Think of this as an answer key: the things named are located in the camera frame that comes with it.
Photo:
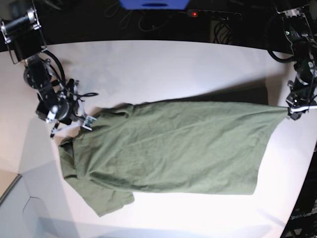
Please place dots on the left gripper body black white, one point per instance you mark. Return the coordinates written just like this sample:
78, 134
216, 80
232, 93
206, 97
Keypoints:
302, 97

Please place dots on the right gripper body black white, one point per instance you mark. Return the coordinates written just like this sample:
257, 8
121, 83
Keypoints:
70, 112

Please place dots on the olive green t-shirt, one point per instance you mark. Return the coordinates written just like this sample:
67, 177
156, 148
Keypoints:
168, 147

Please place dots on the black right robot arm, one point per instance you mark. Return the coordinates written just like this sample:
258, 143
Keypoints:
25, 42

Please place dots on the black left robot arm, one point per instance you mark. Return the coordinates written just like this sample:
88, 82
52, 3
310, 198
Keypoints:
300, 30

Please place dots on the black power strip red light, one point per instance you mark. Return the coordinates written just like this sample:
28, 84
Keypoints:
214, 15

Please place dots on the blue box at table back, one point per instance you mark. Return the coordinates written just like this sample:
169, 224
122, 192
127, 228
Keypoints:
154, 4

